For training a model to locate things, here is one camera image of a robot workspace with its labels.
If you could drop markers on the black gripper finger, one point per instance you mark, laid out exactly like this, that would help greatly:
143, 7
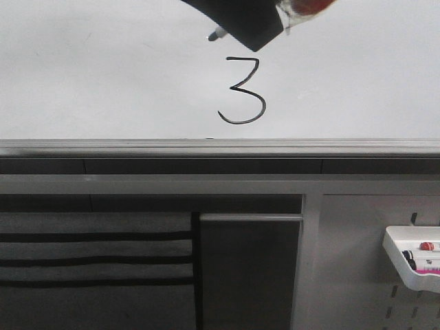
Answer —
252, 23

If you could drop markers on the white whiteboard marker with magnet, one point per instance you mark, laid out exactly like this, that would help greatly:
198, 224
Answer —
299, 11

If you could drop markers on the white whiteboard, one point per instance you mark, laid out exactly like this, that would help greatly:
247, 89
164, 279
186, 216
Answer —
146, 70

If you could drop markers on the dark grey cabinet panel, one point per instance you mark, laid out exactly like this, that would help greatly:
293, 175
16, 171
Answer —
248, 267

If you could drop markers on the white plastic storage tray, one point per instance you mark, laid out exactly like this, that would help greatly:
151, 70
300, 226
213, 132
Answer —
399, 238

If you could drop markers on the black capped marker in tray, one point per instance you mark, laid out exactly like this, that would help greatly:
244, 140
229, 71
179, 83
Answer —
422, 261

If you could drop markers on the red round magnet in tray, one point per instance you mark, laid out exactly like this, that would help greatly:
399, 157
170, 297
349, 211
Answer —
427, 246

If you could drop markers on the white pegboard panel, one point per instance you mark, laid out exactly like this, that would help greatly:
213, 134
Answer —
357, 286

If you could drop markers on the pink eraser in tray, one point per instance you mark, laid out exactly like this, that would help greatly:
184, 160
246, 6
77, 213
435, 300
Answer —
428, 272

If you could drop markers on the grey striped fabric panel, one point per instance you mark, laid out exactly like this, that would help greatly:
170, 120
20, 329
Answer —
99, 270

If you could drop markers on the grey aluminium whiteboard tray rail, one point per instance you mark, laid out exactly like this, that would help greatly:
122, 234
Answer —
221, 148

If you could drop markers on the grey metal frame beam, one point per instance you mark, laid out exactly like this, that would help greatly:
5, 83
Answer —
220, 184

